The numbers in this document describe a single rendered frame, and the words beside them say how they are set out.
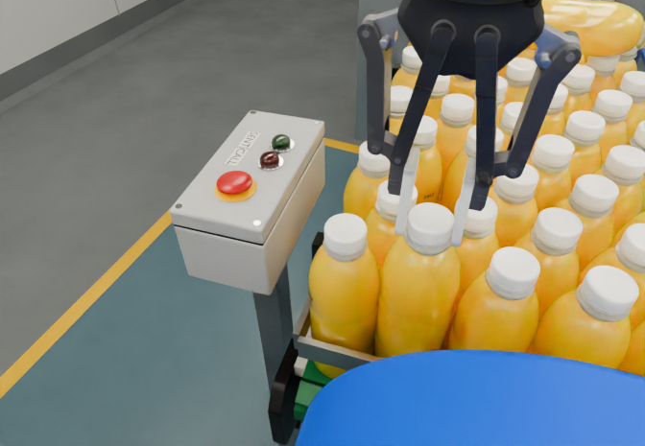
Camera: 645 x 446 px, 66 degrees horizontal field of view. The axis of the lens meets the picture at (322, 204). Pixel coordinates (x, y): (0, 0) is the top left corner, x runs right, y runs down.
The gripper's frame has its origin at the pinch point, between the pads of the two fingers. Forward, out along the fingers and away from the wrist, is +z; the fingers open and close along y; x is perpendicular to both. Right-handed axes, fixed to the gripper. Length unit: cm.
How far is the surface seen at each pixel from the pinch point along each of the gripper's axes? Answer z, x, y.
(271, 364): 46, 7, -21
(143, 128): 117, 152, -159
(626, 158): 5.3, 18.8, 18.1
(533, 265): 5.3, 0.4, 8.8
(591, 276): 5.3, 0.5, 13.3
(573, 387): -6.8, -18.1, 7.3
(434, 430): -5.2, -20.8, 2.2
